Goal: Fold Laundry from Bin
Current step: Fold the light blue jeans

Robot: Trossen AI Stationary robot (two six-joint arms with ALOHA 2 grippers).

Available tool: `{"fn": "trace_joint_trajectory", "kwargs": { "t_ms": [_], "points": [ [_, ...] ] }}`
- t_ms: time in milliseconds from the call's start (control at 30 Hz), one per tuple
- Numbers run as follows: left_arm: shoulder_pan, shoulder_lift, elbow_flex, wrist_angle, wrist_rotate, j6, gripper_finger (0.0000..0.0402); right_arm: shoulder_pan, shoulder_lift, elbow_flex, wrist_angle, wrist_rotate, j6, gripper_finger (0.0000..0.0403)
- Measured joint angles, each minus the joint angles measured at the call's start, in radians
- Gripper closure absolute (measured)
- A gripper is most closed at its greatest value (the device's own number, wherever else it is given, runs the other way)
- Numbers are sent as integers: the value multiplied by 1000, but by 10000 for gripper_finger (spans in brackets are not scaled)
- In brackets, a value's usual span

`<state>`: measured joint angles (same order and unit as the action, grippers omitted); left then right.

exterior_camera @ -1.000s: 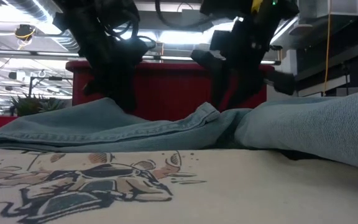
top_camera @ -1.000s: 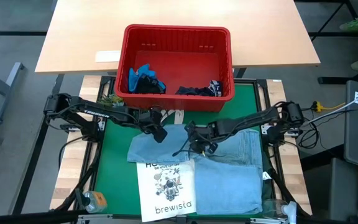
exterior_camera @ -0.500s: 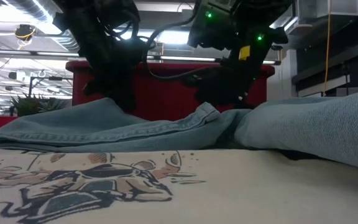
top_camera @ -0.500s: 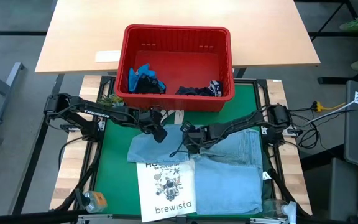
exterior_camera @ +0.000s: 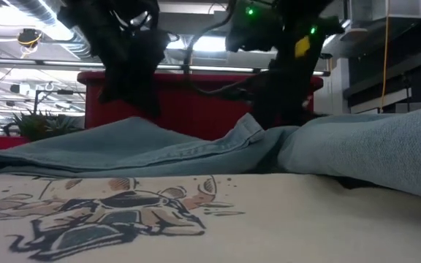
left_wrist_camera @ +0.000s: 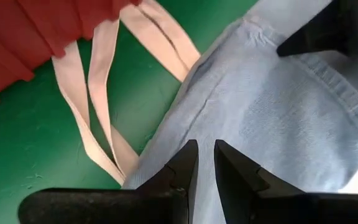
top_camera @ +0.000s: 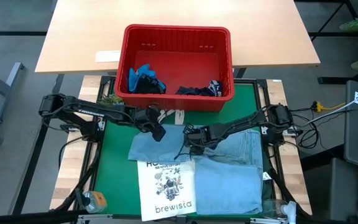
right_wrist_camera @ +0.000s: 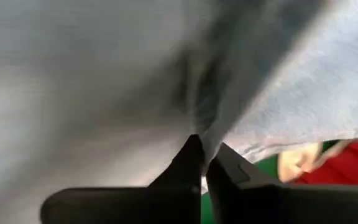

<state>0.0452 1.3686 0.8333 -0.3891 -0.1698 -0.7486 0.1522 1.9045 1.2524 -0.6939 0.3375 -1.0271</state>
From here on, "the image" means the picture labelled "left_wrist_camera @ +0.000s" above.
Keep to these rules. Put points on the beige Houston tote bag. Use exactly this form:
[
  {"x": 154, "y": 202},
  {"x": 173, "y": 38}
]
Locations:
[{"x": 101, "y": 77}]

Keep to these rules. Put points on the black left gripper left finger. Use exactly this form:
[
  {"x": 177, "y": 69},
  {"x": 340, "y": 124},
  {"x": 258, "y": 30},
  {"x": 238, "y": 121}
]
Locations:
[{"x": 182, "y": 177}]

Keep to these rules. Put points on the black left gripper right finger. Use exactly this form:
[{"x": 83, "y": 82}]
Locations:
[{"x": 238, "y": 183}]

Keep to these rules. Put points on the red plastic laundry bin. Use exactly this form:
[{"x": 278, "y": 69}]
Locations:
[{"x": 26, "y": 31}]

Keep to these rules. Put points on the light blue denim jeans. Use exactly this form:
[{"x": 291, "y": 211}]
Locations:
[{"x": 275, "y": 118}]

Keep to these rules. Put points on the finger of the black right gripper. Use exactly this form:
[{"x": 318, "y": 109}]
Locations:
[{"x": 312, "y": 37}]

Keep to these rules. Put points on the green table mat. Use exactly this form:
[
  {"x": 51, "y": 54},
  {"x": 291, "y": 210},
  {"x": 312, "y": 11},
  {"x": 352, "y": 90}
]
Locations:
[{"x": 26, "y": 149}]

